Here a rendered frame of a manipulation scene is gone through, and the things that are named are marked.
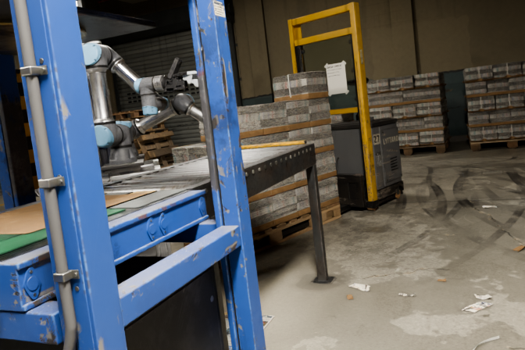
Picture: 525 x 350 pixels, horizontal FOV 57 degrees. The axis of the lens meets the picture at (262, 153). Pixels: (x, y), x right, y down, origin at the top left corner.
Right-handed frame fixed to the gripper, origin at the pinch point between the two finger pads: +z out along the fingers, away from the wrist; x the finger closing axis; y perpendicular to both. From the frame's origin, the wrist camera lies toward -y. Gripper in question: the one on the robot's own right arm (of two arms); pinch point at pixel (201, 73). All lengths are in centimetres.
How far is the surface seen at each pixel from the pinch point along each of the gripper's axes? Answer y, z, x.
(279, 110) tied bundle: 5, 13, -138
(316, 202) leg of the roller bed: 71, 46, -48
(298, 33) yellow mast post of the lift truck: -81, 19, -238
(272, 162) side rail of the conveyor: 48, 36, 15
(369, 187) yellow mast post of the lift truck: 73, 74, -217
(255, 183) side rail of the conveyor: 56, 32, 34
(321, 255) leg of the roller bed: 102, 46, -52
